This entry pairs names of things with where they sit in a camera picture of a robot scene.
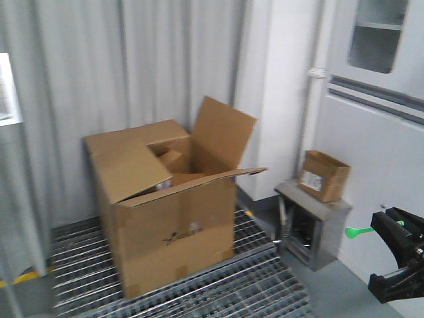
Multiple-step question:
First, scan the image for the grey metal box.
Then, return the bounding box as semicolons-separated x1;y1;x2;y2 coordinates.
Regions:
274;180;352;272

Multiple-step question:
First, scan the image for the metal floor grating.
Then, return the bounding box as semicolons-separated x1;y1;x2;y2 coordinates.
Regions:
52;209;313;317

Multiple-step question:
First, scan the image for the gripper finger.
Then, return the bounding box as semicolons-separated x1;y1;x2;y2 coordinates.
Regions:
368;266;423;303
370;207;423;268

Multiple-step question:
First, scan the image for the small cardboard box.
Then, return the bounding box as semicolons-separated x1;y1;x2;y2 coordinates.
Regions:
297;150;351;203

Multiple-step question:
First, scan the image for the large open cardboard box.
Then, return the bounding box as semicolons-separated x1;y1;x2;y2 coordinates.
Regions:
83;97;261;299

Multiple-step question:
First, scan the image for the green plastic spoon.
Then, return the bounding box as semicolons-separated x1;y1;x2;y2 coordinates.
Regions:
344;220;412;239

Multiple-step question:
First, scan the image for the grey curtain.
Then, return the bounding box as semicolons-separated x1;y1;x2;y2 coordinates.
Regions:
1;1;250;281

